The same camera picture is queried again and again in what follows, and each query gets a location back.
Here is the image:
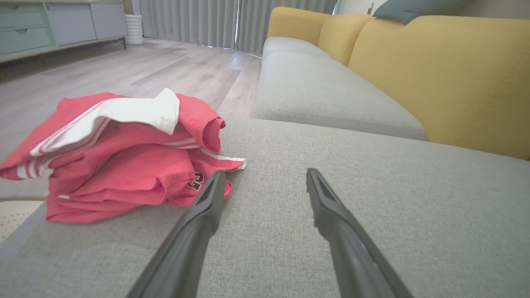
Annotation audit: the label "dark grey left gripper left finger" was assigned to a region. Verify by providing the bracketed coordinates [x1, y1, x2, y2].
[126, 170, 227, 298]

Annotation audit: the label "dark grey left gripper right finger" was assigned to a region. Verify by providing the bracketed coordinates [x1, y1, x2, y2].
[306, 168, 414, 298]

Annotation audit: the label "red shorts with white stripe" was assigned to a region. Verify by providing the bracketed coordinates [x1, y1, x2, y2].
[46, 141, 247, 224]

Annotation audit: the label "dark teal pillow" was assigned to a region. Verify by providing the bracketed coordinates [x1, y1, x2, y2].
[373, 0, 473, 24]

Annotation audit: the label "cabinet with pale green drawers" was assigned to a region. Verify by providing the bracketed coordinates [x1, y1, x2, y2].
[0, 0, 128, 63]

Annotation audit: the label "red Bulls jersey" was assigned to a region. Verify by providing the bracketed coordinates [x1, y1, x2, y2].
[0, 88, 226, 181]

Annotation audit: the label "grey sofa seat cushion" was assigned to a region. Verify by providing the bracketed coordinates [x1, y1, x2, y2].
[252, 51, 427, 141]
[262, 36, 332, 59]

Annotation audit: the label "cream perforated laundry basket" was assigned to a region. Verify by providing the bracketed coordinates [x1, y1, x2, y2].
[0, 195, 47, 243]

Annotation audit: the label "yellow sofa back cushion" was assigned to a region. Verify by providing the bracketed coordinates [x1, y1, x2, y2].
[318, 14, 374, 67]
[348, 15, 530, 161]
[267, 6, 332, 46]

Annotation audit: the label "white ribbed cylinder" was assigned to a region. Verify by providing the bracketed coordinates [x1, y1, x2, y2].
[125, 14, 145, 46]

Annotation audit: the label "grey sofa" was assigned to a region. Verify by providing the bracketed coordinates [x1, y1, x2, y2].
[0, 117, 530, 298]

